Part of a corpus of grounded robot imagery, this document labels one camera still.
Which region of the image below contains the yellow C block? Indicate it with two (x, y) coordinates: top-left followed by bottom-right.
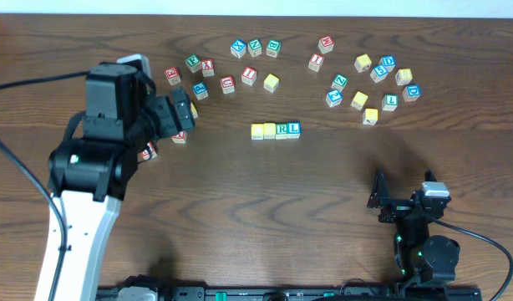
(251, 124), (264, 140)

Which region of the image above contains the yellow O block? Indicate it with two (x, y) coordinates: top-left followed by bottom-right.
(263, 123), (277, 140)

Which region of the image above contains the green R block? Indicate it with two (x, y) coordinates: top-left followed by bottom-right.
(275, 124), (288, 140)

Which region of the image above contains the blue L block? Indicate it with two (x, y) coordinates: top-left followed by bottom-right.
(287, 122), (302, 139)

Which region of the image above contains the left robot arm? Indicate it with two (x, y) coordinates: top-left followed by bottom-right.
(35, 59), (195, 300)

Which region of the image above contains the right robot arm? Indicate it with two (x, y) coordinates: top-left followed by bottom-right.
(367, 170), (460, 297)

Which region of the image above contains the yellow block left lower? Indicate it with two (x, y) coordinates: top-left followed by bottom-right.
(190, 103), (199, 119)

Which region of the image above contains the red A block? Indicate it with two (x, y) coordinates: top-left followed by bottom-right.
(171, 130), (187, 144)

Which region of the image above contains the blue P block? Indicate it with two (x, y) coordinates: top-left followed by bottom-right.
(192, 82), (208, 100)

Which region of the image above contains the red G block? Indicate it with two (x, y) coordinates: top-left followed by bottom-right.
(165, 67), (181, 86)

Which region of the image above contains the red U block lower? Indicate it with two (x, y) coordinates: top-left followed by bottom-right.
(140, 142), (157, 161)

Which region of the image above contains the red u block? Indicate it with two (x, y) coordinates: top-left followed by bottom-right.
(140, 142), (157, 161)
(220, 75), (235, 94)

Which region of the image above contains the green F block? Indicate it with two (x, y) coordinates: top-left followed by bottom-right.
(185, 54), (201, 74)

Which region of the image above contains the red Y block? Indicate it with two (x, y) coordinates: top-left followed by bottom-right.
(201, 59), (215, 77)

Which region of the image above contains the red U block upper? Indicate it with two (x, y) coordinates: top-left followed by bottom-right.
(220, 75), (235, 94)

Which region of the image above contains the yellow block right lower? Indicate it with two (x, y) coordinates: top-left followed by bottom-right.
(363, 108), (378, 125)

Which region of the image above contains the green L block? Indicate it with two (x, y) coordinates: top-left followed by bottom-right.
(382, 94), (399, 111)

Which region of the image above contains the red I block left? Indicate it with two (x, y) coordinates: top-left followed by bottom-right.
(241, 67), (257, 86)

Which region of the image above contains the red i block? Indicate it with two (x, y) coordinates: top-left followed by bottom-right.
(308, 54), (324, 72)
(241, 67), (257, 86)

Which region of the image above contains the blue D block lower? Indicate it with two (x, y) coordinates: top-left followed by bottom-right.
(403, 84), (421, 102)

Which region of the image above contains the blue d block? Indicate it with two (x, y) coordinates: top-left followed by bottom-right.
(403, 84), (421, 102)
(378, 55), (396, 72)

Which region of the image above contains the yellow block right middle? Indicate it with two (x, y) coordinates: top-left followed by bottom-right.
(351, 91), (368, 110)

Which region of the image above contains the yellow block centre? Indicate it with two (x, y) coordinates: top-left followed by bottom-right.
(263, 74), (280, 93)

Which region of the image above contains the yellow block far right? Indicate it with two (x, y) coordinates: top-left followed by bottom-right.
(395, 69), (413, 86)

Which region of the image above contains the green N block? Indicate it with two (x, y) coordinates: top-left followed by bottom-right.
(247, 39), (262, 57)

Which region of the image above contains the blue 2 block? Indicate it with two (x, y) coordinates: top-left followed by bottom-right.
(325, 89), (343, 108)

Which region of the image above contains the blue S block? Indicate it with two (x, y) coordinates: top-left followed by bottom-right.
(370, 65), (389, 83)

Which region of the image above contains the green B block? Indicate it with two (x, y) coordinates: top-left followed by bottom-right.
(266, 39), (282, 58)

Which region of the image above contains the green Z block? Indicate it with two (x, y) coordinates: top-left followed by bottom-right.
(331, 74), (348, 93)

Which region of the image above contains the blue D block upper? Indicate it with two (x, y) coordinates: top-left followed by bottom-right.
(378, 55), (396, 72)

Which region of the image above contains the yellow block right upper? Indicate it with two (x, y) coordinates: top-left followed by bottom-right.
(354, 54), (372, 73)

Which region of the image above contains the red I block right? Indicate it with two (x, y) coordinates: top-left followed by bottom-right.
(308, 54), (324, 72)

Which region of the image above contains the red M block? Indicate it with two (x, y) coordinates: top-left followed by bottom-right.
(318, 35), (335, 54)

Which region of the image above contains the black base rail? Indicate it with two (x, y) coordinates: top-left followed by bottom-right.
(94, 275), (482, 301)

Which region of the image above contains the right black cable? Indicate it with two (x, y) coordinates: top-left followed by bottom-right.
(434, 217), (513, 301)

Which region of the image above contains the black cable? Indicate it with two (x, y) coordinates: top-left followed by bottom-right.
(434, 217), (513, 301)
(0, 70), (90, 301)

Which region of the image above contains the left black cable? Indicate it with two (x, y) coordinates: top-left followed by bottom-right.
(0, 70), (90, 301)

